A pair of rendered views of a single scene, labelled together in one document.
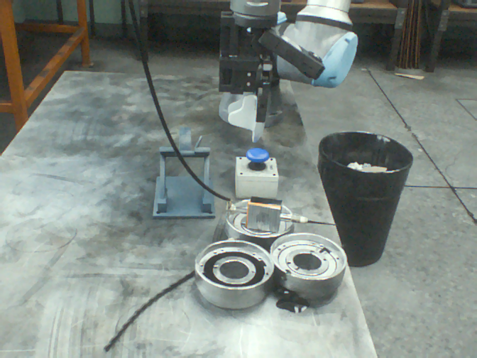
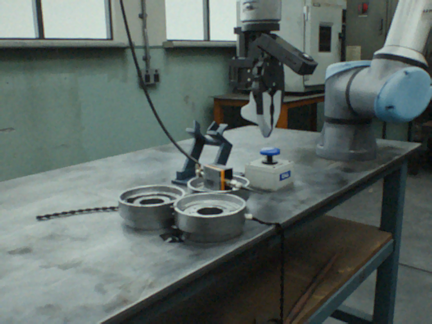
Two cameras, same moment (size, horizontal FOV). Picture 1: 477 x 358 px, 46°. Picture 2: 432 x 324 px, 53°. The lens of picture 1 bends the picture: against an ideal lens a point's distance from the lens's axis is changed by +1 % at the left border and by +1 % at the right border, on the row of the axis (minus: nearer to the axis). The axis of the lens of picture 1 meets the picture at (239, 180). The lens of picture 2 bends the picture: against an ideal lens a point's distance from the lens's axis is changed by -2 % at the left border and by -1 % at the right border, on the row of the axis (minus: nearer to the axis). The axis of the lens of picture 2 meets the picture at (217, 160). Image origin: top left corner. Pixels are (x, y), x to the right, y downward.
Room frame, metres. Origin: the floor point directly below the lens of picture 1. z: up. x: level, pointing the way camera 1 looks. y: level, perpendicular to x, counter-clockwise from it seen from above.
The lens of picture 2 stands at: (0.19, -0.53, 1.05)
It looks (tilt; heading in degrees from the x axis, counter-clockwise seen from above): 13 degrees down; 44
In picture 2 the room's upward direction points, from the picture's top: 1 degrees counter-clockwise
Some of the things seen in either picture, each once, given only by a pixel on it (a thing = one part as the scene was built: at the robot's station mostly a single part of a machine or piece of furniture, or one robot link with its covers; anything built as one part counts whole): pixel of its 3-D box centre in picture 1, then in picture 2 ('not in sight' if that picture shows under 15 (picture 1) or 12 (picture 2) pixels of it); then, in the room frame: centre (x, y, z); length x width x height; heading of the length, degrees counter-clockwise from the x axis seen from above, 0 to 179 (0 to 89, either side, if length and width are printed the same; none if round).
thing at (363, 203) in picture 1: (355, 199); not in sight; (1.82, -0.45, 0.21); 0.34 x 0.34 x 0.43
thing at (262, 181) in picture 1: (255, 175); (271, 172); (0.86, -0.03, 0.82); 0.08 x 0.07 x 0.05; 3
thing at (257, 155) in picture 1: (257, 164); (269, 160); (0.86, -0.03, 0.85); 0.04 x 0.04 x 0.05
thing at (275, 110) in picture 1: (253, 94); (347, 135); (1.20, -0.02, 0.85); 0.15 x 0.15 x 0.10
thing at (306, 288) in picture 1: (306, 266); (209, 216); (0.62, -0.10, 0.82); 0.10 x 0.10 x 0.04
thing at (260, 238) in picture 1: (259, 227); (218, 193); (0.71, -0.04, 0.82); 0.10 x 0.10 x 0.04
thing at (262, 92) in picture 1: (261, 94); (261, 90); (0.84, -0.03, 0.99); 0.05 x 0.02 x 0.09; 3
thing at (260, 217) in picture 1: (263, 217); (213, 179); (0.69, -0.04, 0.85); 0.05 x 0.02 x 0.04; 81
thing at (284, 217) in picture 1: (281, 215); (228, 181); (0.70, -0.07, 0.85); 0.17 x 0.02 x 0.04; 81
